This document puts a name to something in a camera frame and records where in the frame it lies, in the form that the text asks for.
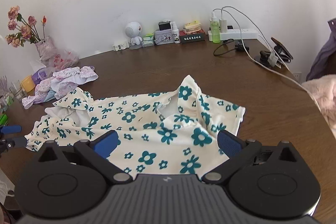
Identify cream teal floral dress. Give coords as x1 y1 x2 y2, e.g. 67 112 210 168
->
26 76 245 177

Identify purple puffer jacket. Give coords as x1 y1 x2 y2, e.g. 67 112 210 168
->
306 19 335 81

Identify white spray bottle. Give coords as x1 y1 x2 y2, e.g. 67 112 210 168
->
171 22 180 43

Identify purple flower vase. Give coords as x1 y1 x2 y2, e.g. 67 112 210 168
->
35 36 56 61

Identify green spray bottle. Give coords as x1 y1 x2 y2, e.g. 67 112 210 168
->
210 11 221 43

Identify pink purple clothes pile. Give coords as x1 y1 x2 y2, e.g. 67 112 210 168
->
22 66 98 109

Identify black cable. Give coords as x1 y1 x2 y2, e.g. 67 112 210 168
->
213 39 250 57

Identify small black box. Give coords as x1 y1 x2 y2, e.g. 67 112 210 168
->
158 20 171 31

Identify black box with lettering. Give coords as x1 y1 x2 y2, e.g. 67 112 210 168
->
179 30 206 44

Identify clear drinking glass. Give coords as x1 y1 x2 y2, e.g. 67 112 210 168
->
9 81 26 101

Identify pink fluffy fabric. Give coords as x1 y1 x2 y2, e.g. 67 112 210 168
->
302 75 336 136

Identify small white pill strip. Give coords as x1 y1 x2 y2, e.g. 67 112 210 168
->
113 41 130 51

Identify grey printed tin box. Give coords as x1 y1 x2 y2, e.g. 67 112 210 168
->
154 29 174 46

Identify purple tissue pack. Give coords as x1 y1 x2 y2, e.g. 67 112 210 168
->
31 67 55 85

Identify white tissue paper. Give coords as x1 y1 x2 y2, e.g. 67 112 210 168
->
30 60 46 73

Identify yellow plastic cup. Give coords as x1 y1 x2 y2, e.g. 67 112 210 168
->
21 75 35 93

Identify pink dried flower bouquet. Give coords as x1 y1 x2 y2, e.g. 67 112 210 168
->
5 6 47 48

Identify clear plastic bag red print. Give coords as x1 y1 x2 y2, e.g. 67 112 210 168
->
40 48 79 71

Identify white power strip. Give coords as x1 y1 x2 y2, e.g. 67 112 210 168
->
220 28 259 41

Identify yellow packet stack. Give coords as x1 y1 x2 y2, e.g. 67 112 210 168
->
183 20 202 34

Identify white round robot figurine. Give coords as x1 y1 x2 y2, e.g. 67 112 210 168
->
125 21 143 50

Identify green white small boxes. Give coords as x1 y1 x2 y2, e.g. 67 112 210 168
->
142 33 154 47

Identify black phone on stand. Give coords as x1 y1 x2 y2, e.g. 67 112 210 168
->
255 37 293 68

